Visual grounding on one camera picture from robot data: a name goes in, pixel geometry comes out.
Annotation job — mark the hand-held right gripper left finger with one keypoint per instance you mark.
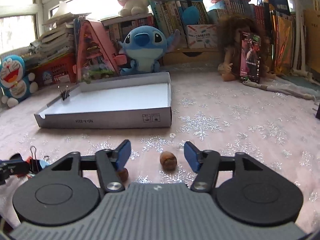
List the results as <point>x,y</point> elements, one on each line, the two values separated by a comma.
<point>123,155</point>

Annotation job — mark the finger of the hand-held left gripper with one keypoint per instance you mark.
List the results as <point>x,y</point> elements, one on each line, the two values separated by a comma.
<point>15,168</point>
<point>16,157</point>

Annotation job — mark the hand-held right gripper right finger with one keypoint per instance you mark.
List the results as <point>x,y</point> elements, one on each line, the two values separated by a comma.
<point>191,155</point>

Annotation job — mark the brown acorn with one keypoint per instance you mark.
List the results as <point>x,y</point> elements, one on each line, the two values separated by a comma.
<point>124,175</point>
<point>168,160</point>

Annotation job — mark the black binder clip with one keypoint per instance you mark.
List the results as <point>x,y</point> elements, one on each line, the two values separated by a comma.
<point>35,166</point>
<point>65,95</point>

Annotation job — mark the white shallow cardboard box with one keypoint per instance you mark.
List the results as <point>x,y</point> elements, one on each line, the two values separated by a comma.
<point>112,97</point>

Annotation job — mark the pink snowflake blanket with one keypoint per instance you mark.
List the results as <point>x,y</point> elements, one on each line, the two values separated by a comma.
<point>225,120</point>

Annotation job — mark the blue robot cat plush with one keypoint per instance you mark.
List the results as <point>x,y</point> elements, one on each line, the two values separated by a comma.
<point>12,77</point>

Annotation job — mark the red plastic crate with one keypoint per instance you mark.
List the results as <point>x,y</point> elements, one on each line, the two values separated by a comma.
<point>55,70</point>

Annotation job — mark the wooden drawer organizer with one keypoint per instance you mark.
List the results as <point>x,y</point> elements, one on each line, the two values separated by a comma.
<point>190,56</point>

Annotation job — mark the blue alien plush toy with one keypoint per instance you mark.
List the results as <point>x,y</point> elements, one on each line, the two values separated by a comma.
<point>143,47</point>

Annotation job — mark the pink triangular miniature house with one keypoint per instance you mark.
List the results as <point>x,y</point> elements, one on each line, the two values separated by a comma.
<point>95,47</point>

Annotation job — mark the smartphone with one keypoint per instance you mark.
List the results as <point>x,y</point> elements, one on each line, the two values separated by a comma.
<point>250,57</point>

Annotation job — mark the white printer box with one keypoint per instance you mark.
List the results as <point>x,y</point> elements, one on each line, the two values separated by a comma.
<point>201,36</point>

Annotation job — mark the brown-haired doll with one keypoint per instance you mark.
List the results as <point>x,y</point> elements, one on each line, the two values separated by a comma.
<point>228,37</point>

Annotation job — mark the stack of papers and books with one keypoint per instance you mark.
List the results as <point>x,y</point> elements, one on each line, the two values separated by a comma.
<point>55,40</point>

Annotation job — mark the row of upright books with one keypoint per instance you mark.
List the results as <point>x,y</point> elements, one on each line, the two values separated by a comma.
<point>170,15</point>

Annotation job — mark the glossy picture books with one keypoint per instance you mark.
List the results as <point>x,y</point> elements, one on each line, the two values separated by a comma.
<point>282,40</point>

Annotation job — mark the white pipe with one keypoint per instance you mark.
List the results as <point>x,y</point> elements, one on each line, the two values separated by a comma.
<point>300,30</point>

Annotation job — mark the brown cardboard sheet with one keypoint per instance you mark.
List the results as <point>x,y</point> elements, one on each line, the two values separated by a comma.
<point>312,40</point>

